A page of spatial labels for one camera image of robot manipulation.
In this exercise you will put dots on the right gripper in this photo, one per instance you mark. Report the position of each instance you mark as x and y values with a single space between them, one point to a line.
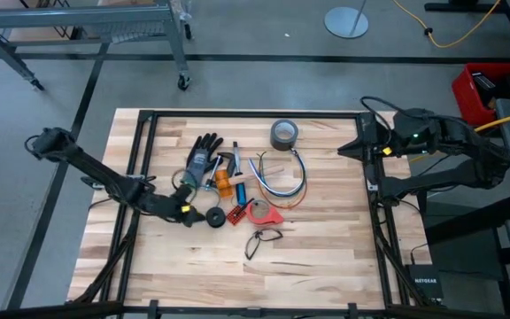
381 144

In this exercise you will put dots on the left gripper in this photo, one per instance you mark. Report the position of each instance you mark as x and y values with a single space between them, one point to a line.
168 207

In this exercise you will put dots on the orange head wooden mallet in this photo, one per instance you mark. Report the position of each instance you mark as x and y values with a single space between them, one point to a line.
223 182

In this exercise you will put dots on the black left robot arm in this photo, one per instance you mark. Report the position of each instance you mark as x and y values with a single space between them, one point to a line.
95 170

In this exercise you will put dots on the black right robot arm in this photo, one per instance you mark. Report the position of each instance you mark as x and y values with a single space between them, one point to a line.
458 173

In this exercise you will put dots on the small red tray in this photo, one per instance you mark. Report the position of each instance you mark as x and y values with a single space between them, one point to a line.
236 215

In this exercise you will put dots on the chrome metal hand tool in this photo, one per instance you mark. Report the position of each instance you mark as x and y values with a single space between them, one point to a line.
214 170

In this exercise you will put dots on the blue marker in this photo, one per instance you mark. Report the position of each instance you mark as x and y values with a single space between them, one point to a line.
241 195

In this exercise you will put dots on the black grey work glove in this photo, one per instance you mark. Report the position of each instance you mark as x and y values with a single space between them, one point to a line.
202 157

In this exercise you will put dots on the clear black safety glasses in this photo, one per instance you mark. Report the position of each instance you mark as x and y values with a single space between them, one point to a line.
253 248

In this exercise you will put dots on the black silver utility knife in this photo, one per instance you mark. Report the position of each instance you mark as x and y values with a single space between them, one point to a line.
237 155

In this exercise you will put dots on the red tape dispenser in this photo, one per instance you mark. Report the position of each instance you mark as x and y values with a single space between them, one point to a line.
272 218

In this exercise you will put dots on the red plastic bin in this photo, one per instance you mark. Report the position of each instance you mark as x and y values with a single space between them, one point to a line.
465 102

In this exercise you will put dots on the round grey stand base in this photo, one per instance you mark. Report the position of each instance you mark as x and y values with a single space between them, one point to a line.
341 24

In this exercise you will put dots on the black power adapter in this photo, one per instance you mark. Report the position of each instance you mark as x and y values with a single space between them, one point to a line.
485 86

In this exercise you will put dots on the black floor stand base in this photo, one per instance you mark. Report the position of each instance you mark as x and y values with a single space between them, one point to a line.
458 6

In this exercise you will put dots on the grey metal cart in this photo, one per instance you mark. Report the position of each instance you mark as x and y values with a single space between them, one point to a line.
82 15

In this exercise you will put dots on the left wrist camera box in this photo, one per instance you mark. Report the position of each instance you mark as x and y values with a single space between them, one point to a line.
182 191

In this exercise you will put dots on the grey duct tape roll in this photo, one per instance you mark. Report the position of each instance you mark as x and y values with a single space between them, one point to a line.
281 145

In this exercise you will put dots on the black aluminium table frame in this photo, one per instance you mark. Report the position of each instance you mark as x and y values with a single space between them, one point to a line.
255 114

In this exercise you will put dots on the black Netgear network switch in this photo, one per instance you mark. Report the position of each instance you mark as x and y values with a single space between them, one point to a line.
424 281

